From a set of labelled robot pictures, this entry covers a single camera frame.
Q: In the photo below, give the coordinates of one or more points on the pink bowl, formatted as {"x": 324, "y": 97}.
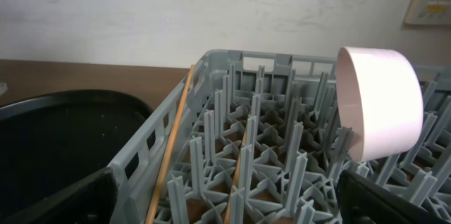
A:
{"x": 380, "y": 99}

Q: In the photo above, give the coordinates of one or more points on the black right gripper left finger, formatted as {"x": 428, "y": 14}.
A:
{"x": 90, "y": 200}

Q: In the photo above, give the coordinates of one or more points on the round black tray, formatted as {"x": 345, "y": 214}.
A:
{"x": 52, "y": 141}

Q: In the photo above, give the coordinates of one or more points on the grey dishwasher rack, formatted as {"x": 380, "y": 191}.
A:
{"x": 281, "y": 112}

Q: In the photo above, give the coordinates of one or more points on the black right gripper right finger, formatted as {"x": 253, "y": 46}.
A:
{"x": 361, "y": 201}

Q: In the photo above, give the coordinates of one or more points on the white wall panel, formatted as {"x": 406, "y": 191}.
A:
{"x": 428, "y": 12}

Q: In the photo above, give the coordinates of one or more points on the wooden chopstick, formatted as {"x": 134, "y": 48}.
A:
{"x": 168, "y": 151}
{"x": 226, "y": 219}

